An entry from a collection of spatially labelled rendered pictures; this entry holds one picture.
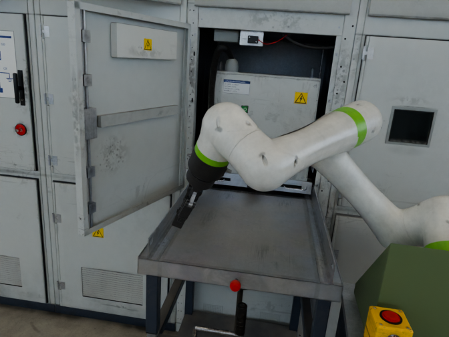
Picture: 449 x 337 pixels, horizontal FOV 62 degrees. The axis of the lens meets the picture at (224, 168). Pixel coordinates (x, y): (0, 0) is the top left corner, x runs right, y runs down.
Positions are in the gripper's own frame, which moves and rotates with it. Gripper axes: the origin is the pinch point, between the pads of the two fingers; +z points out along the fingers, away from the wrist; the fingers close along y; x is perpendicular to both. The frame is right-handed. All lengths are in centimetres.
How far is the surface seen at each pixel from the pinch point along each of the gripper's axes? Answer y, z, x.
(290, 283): -5.3, 3.8, -37.4
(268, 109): 77, 0, -24
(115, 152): 32.2, 15.9, 27.9
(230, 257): 2.6, 12.3, -20.5
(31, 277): 34, 129, 55
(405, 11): 88, -58, -54
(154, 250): 1.0, 20.1, 2.6
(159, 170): 50, 33, 11
